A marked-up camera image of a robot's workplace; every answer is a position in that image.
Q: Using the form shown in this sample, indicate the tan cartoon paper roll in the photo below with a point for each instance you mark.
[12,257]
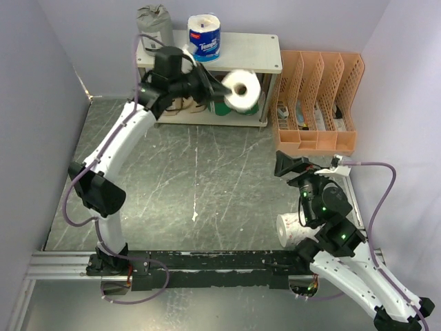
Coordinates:
[191,106]

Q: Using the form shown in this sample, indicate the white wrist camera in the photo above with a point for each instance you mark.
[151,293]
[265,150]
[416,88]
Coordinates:
[340,166]
[189,61]

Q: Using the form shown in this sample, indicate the green brown paper roll labelled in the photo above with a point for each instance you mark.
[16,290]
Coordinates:
[253,110]

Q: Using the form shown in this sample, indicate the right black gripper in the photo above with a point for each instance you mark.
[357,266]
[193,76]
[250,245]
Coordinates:
[284,163]

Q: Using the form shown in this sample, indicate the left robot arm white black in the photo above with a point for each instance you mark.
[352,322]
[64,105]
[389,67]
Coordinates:
[175,74]

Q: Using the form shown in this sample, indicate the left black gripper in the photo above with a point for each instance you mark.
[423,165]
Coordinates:
[211,85]

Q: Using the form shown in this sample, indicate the blue Tempo tissue pack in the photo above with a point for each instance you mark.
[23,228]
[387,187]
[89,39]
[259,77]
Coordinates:
[204,36]

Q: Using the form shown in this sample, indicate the grey paper roll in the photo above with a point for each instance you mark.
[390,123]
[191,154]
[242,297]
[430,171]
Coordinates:
[155,21]

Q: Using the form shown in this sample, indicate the orange plastic file organizer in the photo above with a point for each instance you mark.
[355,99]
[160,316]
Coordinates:
[311,109]

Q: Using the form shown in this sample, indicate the beige two-tier shelf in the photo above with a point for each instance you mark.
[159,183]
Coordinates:
[259,53]

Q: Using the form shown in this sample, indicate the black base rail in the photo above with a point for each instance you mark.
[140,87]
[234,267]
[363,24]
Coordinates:
[275,269]

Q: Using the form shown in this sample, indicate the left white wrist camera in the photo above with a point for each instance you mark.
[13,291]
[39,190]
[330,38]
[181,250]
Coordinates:
[189,61]

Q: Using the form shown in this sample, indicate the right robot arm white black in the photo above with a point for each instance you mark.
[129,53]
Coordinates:
[332,247]

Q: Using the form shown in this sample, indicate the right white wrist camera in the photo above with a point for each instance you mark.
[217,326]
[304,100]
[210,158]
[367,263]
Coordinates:
[340,166]

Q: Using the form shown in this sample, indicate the tan barcode paper roll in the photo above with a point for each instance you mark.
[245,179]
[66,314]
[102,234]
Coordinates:
[172,110]

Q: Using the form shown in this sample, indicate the white dotted paper roll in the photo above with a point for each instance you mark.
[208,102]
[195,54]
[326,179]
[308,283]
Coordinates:
[244,89]
[291,229]

